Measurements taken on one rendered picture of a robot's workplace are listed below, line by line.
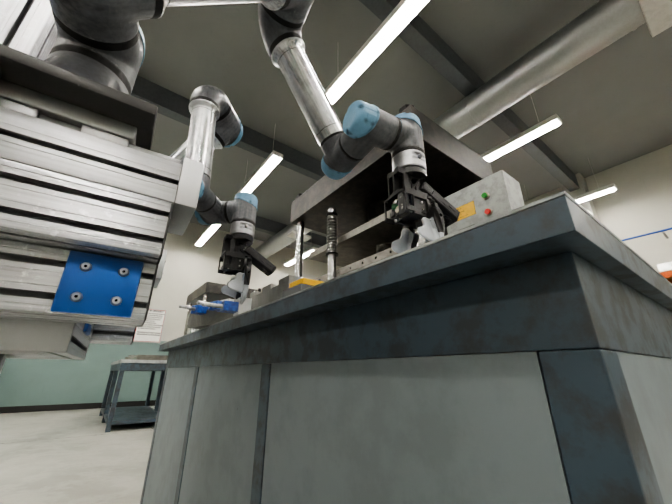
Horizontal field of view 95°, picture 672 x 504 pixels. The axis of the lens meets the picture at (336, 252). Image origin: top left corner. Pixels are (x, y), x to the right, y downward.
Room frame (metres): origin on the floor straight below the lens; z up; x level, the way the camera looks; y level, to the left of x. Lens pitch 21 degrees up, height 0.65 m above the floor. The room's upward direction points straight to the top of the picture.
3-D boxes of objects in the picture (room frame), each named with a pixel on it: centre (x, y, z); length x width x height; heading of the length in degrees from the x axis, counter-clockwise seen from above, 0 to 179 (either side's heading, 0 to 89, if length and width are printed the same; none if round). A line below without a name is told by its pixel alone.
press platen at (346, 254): (2.06, -0.39, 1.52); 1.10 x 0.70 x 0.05; 37
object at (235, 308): (0.88, 0.32, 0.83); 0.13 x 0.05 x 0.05; 123
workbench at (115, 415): (5.02, 2.96, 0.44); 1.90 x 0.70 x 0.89; 37
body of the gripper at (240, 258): (0.89, 0.30, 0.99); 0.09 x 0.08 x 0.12; 123
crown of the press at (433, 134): (2.03, -0.35, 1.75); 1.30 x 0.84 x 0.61; 37
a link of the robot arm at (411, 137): (0.58, -0.16, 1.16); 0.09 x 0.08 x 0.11; 120
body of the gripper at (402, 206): (0.58, -0.16, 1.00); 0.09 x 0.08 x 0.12; 119
